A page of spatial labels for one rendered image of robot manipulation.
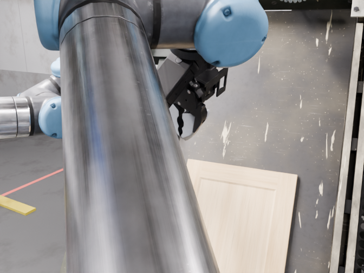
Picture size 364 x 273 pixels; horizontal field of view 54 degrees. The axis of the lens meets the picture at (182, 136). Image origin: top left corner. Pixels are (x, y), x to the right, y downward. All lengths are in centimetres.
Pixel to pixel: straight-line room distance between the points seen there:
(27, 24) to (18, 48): 57
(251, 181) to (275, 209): 12
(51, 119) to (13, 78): 724
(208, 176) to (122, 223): 107
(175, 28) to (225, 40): 5
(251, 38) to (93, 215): 25
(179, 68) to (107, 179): 36
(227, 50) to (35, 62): 701
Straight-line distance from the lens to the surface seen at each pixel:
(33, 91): 82
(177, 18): 35
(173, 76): 52
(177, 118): 62
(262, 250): 118
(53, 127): 69
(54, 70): 84
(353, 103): 121
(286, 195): 118
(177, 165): 20
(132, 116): 21
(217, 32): 35
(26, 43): 744
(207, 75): 57
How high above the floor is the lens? 175
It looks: 17 degrees down
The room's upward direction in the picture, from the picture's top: straight up
